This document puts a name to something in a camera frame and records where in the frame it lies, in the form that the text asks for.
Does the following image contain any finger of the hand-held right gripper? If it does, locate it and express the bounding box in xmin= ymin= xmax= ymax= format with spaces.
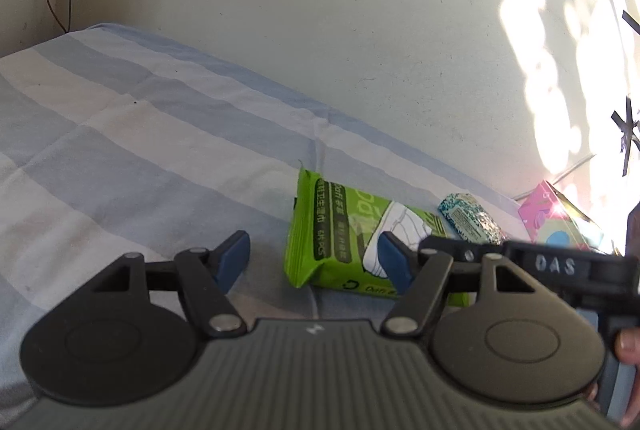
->
xmin=417 ymin=235 xmax=507 ymax=262

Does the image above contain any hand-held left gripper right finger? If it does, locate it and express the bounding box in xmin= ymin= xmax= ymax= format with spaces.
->
xmin=377 ymin=231 xmax=534 ymax=339

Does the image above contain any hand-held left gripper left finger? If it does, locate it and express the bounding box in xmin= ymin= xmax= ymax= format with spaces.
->
xmin=91 ymin=230 xmax=251 ymax=339

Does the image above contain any pink storage box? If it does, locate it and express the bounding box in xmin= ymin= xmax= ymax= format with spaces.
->
xmin=517 ymin=180 xmax=618 ymax=256

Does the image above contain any bright green wet wipes pack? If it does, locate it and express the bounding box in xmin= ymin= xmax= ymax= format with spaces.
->
xmin=284 ymin=166 xmax=471 ymax=308

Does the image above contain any person's right hand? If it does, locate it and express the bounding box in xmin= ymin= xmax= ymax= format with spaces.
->
xmin=586 ymin=329 xmax=640 ymax=429

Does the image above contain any speckled teal tissue packet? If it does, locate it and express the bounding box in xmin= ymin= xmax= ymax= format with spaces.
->
xmin=437 ymin=192 xmax=503 ymax=245

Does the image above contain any striped blue bed sheet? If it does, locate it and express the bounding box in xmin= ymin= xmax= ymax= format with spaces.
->
xmin=0 ymin=22 xmax=533 ymax=416

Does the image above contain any thin white cable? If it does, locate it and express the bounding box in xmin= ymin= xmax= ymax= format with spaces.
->
xmin=514 ymin=154 xmax=597 ymax=201

